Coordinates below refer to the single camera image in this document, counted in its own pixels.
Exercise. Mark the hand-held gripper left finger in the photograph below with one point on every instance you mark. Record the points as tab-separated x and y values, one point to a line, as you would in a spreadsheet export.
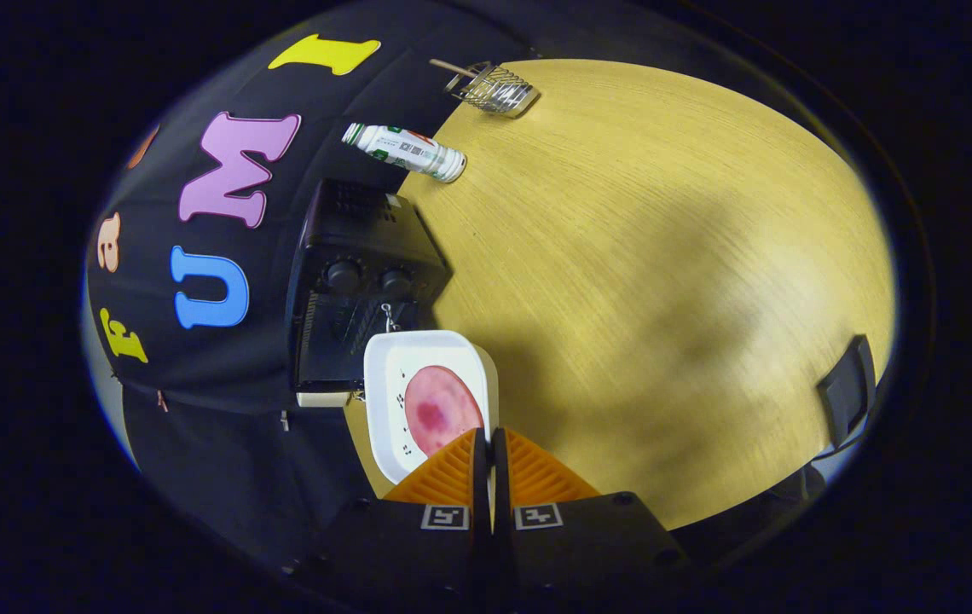
401	554

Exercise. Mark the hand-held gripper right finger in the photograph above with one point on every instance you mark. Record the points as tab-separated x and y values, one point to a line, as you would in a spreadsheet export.
580	554

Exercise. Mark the pink ham slice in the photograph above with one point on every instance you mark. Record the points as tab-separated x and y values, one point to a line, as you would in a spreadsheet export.
439	409

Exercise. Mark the white square plate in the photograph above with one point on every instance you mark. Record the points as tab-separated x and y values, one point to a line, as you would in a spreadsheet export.
388	401

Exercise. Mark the black toaster oven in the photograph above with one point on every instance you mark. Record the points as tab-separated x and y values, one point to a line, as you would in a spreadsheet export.
367	230

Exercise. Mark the white bread toaster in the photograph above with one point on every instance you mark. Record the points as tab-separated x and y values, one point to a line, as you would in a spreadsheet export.
324	399

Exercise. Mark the white bottle green label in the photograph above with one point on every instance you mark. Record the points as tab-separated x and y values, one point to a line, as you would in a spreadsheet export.
405	151

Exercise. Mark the wooden stick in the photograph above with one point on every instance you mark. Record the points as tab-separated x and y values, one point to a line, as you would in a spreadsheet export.
450	66

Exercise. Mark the black backdrop cloth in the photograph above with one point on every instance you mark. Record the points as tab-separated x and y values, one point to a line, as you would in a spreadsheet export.
324	51

